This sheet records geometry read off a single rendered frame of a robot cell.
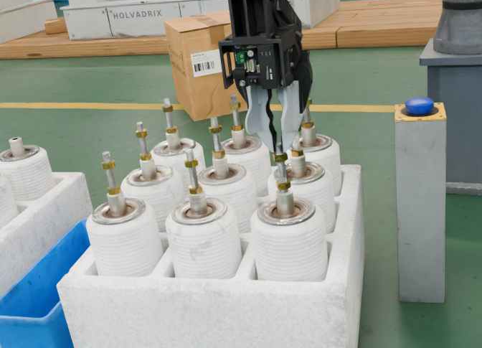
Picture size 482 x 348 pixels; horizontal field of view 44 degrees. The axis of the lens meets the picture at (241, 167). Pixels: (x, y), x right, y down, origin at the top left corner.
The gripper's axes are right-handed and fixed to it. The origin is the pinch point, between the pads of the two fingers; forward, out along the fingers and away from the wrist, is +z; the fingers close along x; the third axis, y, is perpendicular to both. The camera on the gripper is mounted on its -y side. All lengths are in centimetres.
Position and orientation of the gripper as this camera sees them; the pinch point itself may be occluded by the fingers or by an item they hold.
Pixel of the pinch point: (280, 139)
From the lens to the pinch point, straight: 73.3
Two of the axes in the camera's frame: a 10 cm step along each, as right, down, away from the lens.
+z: 1.2, 9.1, 3.9
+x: 9.4, 0.2, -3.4
